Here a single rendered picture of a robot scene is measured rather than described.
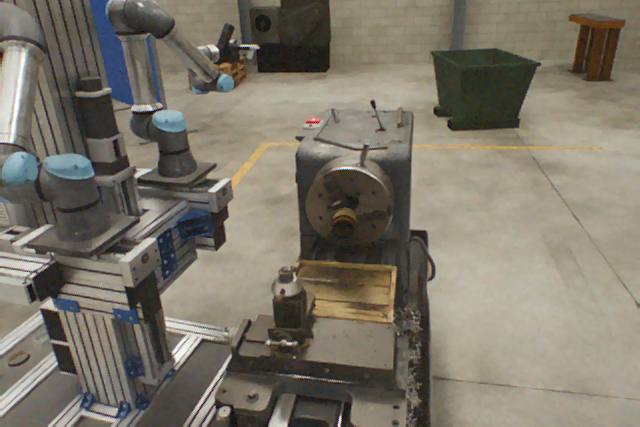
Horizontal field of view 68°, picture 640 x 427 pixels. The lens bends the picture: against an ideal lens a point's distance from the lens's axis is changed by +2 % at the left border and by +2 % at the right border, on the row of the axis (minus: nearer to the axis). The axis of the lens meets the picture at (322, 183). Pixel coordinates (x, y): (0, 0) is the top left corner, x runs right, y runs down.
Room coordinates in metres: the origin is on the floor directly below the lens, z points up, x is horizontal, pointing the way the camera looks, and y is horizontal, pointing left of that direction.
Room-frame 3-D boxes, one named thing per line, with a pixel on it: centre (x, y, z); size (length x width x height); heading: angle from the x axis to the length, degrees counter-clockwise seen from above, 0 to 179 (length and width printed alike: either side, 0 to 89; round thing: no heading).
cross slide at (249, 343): (0.98, 0.04, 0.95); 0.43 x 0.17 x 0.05; 78
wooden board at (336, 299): (1.30, -0.04, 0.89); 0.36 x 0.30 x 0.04; 78
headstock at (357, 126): (1.97, -0.16, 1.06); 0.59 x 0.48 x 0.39; 168
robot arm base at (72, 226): (1.29, 0.73, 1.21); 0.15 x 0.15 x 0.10
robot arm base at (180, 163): (1.76, 0.57, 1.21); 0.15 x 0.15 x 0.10
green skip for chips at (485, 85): (6.22, -2.09, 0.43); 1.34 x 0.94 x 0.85; 2
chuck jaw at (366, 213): (1.48, -0.17, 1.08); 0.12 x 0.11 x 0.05; 78
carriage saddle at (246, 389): (0.94, 0.04, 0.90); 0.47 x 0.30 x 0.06; 78
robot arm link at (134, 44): (1.85, 0.68, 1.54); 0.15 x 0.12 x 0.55; 50
